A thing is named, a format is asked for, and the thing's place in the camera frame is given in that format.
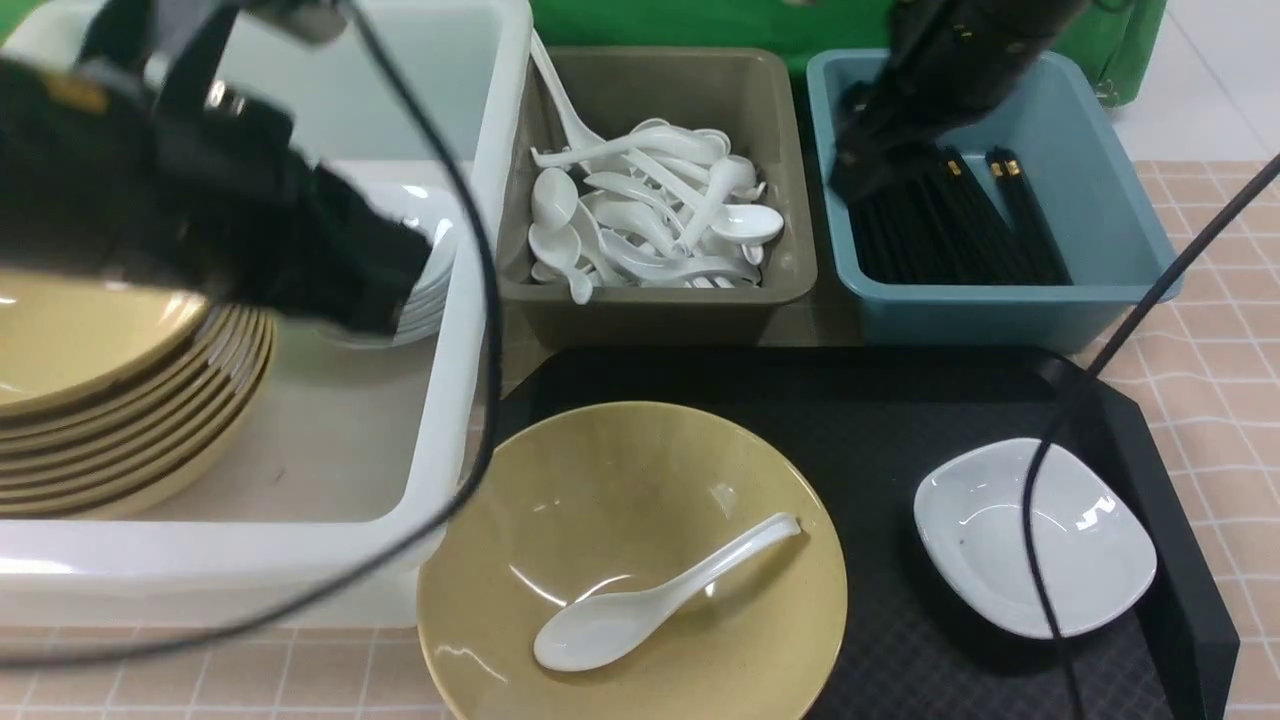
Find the yellow noodle bowl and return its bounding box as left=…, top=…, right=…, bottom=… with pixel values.
left=417, top=402, right=849, bottom=719

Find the white soup spoon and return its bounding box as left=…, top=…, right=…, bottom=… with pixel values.
left=532, top=512, right=803, bottom=673

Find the white square sauce dish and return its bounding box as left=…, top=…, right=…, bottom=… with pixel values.
left=913, top=438, right=1158, bottom=641

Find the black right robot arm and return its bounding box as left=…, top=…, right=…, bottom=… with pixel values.
left=828, top=1, right=1089, bottom=205

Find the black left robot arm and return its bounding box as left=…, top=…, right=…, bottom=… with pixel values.
left=1, top=1, right=431, bottom=336

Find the pile of white soup spoons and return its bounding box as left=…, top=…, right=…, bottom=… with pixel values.
left=525, top=37, right=786, bottom=305

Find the stack of white sauce dishes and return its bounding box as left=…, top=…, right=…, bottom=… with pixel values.
left=317, top=179, right=471, bottom=348

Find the olive green spoon bin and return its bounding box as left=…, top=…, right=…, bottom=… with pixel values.
left=495, top=46, right=818, bottom=348

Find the large white plastic tub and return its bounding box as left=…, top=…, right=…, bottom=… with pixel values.
left=1, top=1, right=532, bottom=628

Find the bundle of black chopsticks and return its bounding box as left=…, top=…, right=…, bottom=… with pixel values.
left=849, top=146, right=1073, bottom=286

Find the black serving tray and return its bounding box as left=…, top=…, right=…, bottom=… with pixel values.
left=498, top=347, right=1240, bottom=719

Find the blue chopstick bin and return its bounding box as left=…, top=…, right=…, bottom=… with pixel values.
left=805, top=49, right=1176, bottom=354

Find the stack of yellow bowls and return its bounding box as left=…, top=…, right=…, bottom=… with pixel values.
left=1, top=272, right=276, bottom=520

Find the green cloth backdrop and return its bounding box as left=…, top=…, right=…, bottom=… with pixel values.
left=0, top=0, right=1169, bottom=109

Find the black cable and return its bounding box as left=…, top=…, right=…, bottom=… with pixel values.
left=1021, top=152, right=1280, bottom=720
left=0, top=0, right=504, bottom=669

